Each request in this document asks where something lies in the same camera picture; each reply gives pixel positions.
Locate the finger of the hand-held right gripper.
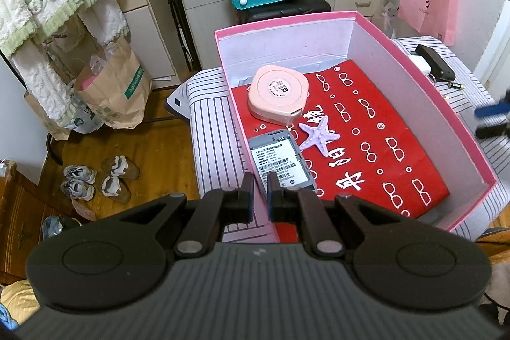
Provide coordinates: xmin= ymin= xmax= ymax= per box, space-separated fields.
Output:
xmin=475 ymin=87 xmax=510 ymax=120
xmin=476 ymin=124 xmax=510 ymax=140

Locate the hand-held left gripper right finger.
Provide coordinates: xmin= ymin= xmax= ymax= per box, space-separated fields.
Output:
xmin=267 ymin=172 xmax=403 ymax=259

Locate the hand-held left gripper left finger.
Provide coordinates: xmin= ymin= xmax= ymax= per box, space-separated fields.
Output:
xmin=107 ymin=172 xmax=255 ymax=259

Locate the grey handheld device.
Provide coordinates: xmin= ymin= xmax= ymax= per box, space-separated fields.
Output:
xmin=247 ymin=129 xmax=318 ymax=197

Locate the black power bank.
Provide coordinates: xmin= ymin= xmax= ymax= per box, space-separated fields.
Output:
xmin=415 ymin=44 xmax=456 ymax=82

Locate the white charger plug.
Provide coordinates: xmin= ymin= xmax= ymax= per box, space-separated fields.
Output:
xmin=408 ymin=54 xmax=433 ymax=75

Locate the pink cardboard box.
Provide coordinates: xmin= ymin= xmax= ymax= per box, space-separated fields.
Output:
xmin=214 ymin=10 xmax=499 ymax=245

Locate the purple starfish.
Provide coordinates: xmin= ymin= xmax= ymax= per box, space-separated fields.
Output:
xmin=298 ymin=115 xmax=342 ymax=157

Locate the striped bed sheet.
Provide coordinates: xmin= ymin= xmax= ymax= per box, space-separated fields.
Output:
xmin=187 ymin=36 xmax=510 ymax=245

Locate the pink rounded square case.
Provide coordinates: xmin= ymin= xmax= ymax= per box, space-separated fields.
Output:
xmin=248 ymin=65 xmax=310 ymax=122

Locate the grey white flat object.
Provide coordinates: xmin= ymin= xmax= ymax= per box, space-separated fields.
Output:
xmin=165 ymin=82 xmax=193 ymax=121

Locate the grey white sneaker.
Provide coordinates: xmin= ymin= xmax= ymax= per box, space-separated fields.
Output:
xmin=61 ymin=181 xmax=95 ymax=201
xmin=64 ymin=165 xmax=97 ymax=183

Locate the large brown paper bag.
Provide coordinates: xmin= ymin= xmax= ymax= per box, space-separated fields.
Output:
xmin=76 ymin=39 xmax=154 ymax=129

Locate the green white plastic bag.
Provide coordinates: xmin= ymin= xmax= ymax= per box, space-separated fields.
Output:
xmin=66 ymin=101 xmax=104 ymax=134

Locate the black suitcase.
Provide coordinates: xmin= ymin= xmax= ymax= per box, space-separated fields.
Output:
xmin=234 ymin=0 xmax=332 ymax=26

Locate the grey crumpled bag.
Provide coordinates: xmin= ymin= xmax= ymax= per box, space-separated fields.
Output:
xmin=42 ymin=216 xmax=80 ymax=239

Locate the small brown paper bag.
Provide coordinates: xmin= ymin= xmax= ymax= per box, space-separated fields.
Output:
xmin=24 ymin=89 xmax=72 ymax=141

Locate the wooden nightstand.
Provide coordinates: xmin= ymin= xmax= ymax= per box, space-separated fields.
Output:
xmin=0 ymin=161 xmax=52 ymax=285

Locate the yellow blanket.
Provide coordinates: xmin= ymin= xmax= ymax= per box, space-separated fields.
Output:
xmin=0 ymin=280 xmax=40 ymax=325

